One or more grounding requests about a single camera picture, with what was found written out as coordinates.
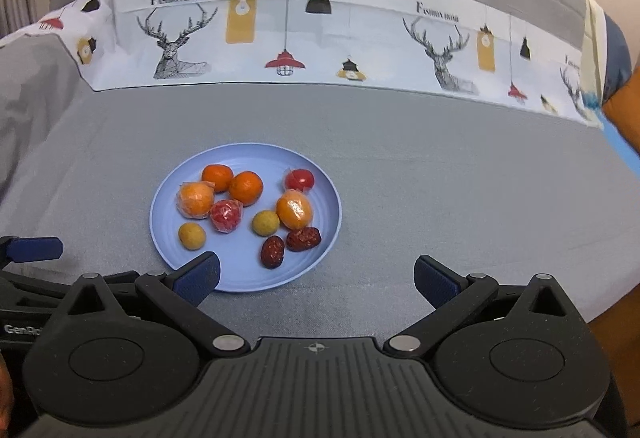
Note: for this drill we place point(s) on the bare orange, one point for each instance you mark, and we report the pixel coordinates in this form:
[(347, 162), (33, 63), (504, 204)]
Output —
[(246, 188), (217, 178)]

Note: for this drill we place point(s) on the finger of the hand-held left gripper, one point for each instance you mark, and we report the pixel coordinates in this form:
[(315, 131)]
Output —
[(30, 285), (35, 249)]

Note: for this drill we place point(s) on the blue pillow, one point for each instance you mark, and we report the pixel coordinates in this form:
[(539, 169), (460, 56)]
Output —
[(619, 52)]

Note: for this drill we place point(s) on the grey bed sheet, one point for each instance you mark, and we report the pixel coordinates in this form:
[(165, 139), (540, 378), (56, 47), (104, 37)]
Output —
[(450, 167)]

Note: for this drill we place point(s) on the plastic orange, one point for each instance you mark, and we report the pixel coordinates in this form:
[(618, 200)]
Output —
[(295, 210), (195, 199)]

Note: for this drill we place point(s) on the blue plastic plate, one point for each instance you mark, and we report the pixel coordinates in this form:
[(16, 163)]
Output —
[(250, 270)]

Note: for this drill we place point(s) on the dark red jujube date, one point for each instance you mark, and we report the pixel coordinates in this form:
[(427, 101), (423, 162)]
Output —
[(272, 251), (303, 238)]

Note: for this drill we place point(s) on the red plastic ball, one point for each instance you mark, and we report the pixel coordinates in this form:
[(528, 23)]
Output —
[(226, 216)]

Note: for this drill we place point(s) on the orange cushion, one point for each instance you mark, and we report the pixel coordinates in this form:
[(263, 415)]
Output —
[(626, 107)]

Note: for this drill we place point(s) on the plastic red tomato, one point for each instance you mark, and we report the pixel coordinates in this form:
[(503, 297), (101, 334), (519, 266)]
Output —
[(299, 180)]

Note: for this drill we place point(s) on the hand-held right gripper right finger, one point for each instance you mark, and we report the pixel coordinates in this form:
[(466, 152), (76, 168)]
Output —
[(435, 280)]

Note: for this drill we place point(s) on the yellow round fruit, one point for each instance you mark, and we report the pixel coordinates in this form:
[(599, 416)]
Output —
[(265, 222), (192, 235)]

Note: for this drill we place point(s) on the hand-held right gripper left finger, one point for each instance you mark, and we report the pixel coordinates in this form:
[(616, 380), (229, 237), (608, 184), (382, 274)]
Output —
[(197, 275)]

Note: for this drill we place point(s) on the grey deer print quilt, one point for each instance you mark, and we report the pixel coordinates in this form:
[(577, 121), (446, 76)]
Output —
[(350, 17)]

